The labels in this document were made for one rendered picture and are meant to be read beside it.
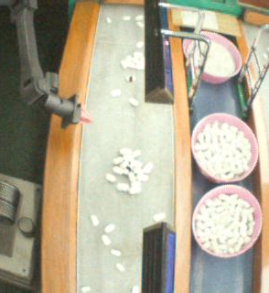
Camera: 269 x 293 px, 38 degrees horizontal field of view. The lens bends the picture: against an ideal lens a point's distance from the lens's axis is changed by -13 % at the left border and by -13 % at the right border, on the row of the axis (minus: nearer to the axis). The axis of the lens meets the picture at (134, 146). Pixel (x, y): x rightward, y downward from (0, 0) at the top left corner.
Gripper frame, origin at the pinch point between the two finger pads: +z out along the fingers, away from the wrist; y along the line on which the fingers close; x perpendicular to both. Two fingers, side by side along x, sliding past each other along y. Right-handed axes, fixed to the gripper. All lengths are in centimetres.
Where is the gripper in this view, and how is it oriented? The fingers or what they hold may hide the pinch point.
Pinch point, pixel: (90, 121)
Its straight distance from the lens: 139.6
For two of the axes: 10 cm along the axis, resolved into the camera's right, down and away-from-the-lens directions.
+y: 0.2, -8.9, 4.6
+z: 7.1, 3.3, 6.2
